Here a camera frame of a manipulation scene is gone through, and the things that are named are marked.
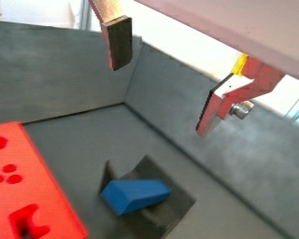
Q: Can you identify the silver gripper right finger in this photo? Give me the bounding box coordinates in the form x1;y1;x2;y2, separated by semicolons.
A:
196;55;286;136

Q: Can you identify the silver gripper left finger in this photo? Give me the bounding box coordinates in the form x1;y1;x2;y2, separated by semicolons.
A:
88;0;132;71

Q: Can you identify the blue rectangular block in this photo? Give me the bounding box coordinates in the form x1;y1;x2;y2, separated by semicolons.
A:
101;179;171;216

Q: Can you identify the black curved fixture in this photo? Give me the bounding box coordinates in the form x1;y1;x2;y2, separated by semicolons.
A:
98;156;196;239

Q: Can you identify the red board with shaped holes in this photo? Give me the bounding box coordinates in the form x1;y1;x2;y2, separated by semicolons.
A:
0;122;88;239

